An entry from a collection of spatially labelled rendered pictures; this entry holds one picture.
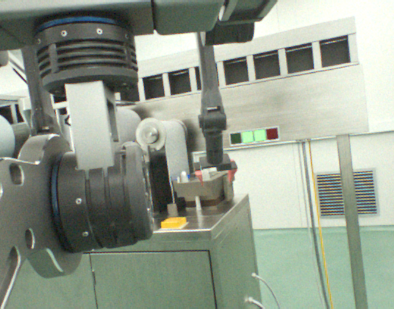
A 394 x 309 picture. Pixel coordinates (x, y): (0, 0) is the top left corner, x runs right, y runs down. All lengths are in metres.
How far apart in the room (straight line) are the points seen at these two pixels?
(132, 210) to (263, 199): 3.73
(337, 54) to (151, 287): 1.31
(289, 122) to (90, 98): 1.31
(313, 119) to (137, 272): 1.02
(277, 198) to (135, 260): 2.95
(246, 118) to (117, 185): 1.32
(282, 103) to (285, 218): 2.62
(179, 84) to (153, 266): 1.01
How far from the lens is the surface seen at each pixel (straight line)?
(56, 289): 1.62
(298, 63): 1.79
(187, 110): 1.80
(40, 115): 1.09
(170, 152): 1.52
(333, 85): 1.69
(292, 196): 4.10
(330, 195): 4.07
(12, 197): 0.38
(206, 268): 1.24
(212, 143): 1.08
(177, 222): 1.23
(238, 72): 1.82
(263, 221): 4.21
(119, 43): 0.50
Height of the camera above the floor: 1.20
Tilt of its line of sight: 3 degrees down
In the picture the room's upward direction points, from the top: 7 degrees counter-clockwise
